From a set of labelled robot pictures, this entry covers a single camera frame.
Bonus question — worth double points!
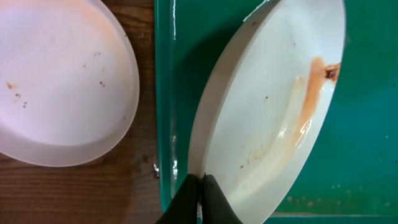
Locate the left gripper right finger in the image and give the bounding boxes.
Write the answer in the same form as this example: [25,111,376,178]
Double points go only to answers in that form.
[201,174,242,224]

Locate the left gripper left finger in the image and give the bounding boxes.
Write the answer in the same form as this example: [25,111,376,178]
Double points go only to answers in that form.
[155,174,200,224]

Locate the white plate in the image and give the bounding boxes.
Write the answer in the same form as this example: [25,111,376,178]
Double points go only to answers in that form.
[188,0,346,223]
[1,0,140,167]

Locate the white plate front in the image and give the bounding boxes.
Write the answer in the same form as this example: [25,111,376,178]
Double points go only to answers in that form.
[1,0,140,167]

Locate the teal plastic tray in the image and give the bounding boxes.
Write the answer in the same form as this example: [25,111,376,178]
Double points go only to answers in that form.
[154,0,397,223]

